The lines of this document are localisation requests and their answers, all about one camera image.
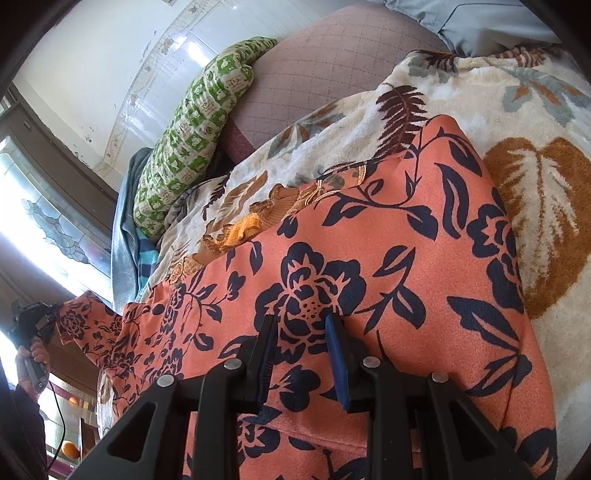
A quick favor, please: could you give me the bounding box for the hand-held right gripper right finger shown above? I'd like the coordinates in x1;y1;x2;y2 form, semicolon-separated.
324;314;527;480

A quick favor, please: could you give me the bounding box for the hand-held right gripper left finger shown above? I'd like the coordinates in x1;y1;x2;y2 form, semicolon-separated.
71;315;280;480

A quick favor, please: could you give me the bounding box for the orange floral print garment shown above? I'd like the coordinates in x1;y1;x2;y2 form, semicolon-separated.
55;114;559;480

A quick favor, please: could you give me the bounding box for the person's left forearm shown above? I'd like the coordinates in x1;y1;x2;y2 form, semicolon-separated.
0;376;49;478

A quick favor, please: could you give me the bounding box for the person's left hand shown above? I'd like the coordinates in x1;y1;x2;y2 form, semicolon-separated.
15;344;52;400

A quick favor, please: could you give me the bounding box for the stained glass window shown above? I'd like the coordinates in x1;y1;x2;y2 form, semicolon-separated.
0;134;116;296

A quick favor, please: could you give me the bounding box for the grey-blue cloth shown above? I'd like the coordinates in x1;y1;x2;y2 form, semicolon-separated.
111;148;155;305

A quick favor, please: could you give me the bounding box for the teal striped cloth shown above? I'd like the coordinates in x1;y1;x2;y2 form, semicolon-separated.
136;231;160;289

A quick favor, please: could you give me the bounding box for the green patterned pillow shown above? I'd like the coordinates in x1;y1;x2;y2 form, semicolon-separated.
133;38;278;241

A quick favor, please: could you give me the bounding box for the pink-brown quilted mattress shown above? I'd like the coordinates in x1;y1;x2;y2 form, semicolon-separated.
217;4;451;164

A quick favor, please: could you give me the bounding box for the cream leaf print blanket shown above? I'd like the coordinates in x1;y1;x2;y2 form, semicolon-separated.
139;46;591;480

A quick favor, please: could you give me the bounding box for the light blue-grey cloth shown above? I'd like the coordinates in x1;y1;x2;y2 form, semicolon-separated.
383;0;564;58

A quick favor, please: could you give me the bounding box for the black cable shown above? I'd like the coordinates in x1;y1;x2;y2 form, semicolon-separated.
45;381;65;464

